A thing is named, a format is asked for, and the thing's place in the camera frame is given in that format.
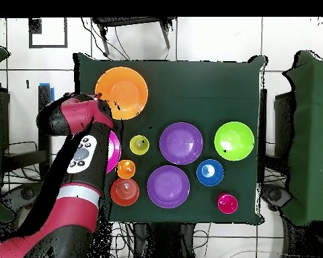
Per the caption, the blue plastic bowl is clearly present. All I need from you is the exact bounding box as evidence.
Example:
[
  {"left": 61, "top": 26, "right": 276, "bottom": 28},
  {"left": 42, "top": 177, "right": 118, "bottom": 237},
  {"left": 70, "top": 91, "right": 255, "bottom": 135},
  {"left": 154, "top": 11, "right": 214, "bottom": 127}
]
[{"left": 196, "top": 159, "right": 225, "bottom": 187}]

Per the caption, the large orange plastic bowl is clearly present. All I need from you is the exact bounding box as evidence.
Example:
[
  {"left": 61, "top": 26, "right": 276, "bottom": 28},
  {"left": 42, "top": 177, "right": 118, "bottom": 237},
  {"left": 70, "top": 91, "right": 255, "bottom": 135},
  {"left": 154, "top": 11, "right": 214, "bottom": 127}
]
[{"left": 94, "top": 66, "right": 149, "bottom": 121}]

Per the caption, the large pink plastic bowl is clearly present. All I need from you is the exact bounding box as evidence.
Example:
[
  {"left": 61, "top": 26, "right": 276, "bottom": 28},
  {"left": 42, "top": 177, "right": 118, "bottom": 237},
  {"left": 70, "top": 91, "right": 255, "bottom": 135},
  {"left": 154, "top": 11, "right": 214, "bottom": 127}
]
[{"left": 106, "top": 130, "right": 122, "bottom": 175}]

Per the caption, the black stool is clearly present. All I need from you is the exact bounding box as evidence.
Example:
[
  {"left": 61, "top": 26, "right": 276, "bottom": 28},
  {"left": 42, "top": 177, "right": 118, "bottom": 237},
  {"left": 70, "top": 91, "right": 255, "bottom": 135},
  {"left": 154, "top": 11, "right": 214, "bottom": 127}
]
[{"left": 92, "top": 17, "right": 177, "bottom": 58}]

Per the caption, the black metal stand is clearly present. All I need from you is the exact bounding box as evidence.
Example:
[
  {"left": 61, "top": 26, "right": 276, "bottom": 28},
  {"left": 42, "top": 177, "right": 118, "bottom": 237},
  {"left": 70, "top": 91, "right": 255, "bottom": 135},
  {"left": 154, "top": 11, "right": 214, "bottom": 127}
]
[{"left": 3, "top": 84, "right": 52, "bottom": 186}]

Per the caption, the light green plastic bowl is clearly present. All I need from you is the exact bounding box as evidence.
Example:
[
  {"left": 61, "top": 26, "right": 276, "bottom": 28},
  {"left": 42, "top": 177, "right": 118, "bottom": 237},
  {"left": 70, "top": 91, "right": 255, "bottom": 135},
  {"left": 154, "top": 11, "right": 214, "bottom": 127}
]
[{"left": 214, "top": 121, "right": 256, "bottom": 161}]

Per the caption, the small red-orange plastic bowl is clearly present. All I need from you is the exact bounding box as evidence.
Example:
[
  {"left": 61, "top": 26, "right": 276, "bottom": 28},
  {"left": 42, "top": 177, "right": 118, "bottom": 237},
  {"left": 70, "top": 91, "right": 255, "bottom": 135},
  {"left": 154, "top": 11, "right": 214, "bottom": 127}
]
[{"left": 110, "top": 177, "right": 140, "bottom": 207}]

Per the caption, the orange plastic cup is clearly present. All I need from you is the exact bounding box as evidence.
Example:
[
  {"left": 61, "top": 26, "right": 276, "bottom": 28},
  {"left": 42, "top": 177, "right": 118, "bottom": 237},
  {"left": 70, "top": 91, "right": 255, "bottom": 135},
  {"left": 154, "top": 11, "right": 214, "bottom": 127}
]
[{"left": 116, "top": 159, "right": 137, "bottom": 179}]

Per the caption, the purple plastic bowl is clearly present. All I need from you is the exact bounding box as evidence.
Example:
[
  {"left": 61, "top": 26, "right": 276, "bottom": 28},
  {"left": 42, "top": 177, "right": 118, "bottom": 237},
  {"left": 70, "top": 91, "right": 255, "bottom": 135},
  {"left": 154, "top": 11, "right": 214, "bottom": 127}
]
[
  {"left": 159, "top": 122, "right": 204, "bottom": 165},
  {"left": 146, "top": 165, "right": 191, "bottom": 209}
]

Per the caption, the black floor frame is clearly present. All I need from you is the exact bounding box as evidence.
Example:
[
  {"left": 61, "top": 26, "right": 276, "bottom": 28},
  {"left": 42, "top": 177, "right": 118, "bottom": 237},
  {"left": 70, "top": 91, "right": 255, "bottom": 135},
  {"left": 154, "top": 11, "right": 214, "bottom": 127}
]
[{"left": 28, "top": 17, "right": 69, "bottom": 49}]

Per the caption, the yellow plastic cup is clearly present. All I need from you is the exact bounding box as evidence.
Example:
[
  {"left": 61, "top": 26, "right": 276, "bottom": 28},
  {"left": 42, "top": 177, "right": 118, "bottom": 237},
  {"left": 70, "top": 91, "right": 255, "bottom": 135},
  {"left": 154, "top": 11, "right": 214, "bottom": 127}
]
[{"left": 129, "top": 134, "right": 151, "bottom": 156}]

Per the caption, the red plastic cup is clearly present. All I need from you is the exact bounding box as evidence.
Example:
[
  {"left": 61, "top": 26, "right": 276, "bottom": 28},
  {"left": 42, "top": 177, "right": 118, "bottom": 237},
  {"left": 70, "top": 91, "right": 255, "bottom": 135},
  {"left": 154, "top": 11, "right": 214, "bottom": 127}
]
[{"left": 217, "top": 192, "right": 239, "bottom": 215}]

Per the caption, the dark green tablecloth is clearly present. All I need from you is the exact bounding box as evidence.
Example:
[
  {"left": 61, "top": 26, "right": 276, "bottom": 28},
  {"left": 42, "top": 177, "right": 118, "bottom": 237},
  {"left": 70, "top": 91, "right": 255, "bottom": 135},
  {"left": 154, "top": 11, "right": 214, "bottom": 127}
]
[{"left": 73, "top": 52, "right": 267, "bottom": 225}]

